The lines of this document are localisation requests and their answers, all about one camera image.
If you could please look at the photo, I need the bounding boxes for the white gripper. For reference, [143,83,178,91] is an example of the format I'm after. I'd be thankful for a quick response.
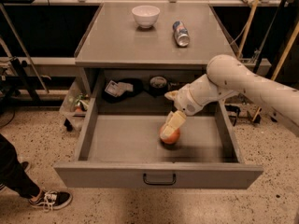
[159,83,206,140]

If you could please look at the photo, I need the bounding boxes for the orange fruit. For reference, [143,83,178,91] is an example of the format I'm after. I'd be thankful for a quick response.
[159,127,180,145]

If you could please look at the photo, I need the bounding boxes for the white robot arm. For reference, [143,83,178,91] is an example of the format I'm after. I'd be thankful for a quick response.
[160,54,299,140]

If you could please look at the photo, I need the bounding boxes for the grey open top drawer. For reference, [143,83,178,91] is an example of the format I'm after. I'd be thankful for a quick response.
[52,69,264,190]

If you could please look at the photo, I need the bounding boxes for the grey cabinet counter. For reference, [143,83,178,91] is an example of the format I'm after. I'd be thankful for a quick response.
[75,2,235,94]

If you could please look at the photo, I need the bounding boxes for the black tape roll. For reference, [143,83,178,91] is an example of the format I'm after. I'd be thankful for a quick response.
[149,76,168,96]

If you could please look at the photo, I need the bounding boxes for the black cloth with packet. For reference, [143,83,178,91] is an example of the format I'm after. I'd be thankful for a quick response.
[102,78,144,104]

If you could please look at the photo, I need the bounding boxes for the silver blue soda can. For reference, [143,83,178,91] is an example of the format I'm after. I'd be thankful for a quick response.
[173,21,190,48]

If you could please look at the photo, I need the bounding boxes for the white ceramic bowl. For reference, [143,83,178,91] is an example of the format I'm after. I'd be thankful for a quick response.
[132,5,160,28]

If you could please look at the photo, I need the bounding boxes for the black white sneaker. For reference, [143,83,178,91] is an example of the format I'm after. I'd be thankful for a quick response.
[28,190,73,212]

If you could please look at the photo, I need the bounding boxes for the black trouser leg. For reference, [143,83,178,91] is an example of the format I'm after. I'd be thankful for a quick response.
[0,134,40,199]

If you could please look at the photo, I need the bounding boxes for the black drawer handle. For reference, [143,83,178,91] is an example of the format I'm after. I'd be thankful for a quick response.
[143,174,177,186]

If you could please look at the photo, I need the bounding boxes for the wooden frame stand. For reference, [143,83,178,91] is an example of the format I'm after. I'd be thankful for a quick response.
[220,0,298,84]

